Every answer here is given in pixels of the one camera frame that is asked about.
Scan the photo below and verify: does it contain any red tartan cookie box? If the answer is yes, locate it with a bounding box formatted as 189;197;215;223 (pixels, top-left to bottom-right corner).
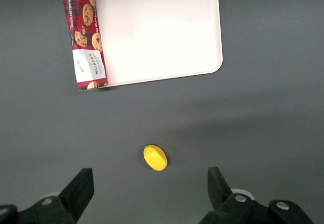
57;0;109;91

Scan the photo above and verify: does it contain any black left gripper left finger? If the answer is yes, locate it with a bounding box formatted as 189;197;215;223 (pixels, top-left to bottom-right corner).
0;167;95;224

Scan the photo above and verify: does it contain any yellow toy lemon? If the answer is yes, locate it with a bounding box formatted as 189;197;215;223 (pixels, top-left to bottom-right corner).
143;144;169;171

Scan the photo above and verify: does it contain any white rectangular tray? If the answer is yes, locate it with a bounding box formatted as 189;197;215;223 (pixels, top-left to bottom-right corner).
90;0;223;87

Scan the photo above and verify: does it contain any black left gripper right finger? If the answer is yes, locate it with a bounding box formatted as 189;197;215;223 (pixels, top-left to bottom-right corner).
199;166;314;224

